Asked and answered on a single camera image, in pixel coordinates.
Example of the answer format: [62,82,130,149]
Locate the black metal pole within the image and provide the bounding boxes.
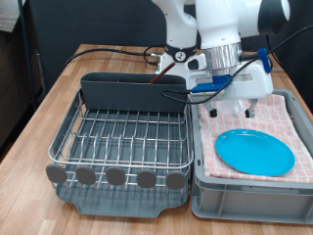
[18,0,39,112]

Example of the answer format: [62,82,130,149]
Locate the pink checked cloth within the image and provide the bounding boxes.
[195,92,313,184]

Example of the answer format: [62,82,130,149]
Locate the gray plastic drain tray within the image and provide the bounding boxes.
[48,87,194,219]

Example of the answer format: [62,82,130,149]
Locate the blue cable clip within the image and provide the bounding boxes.
[257,47,274,74]

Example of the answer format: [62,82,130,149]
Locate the gray plastic crate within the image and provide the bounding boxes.
[189,84,313,225]

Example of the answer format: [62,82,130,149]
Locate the metal wire dish rack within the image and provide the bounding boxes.
[45,87,196,198]

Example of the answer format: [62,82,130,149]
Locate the black camera cable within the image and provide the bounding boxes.
[159,23,313,106]

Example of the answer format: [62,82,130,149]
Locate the dark gray utensil holder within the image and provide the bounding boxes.
[80,71,189,115]

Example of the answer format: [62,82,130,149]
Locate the blue plastic plate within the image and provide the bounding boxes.
[214,128,296,178]

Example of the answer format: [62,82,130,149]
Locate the dark cabinet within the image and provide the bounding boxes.
[0,28,44,150]

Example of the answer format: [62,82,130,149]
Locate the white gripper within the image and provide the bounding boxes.
[185,61,275,118]

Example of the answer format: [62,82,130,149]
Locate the black power cable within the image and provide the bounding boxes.
[63,44,166,69]

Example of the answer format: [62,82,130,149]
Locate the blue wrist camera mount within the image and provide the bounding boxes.
[190,73,233,99]

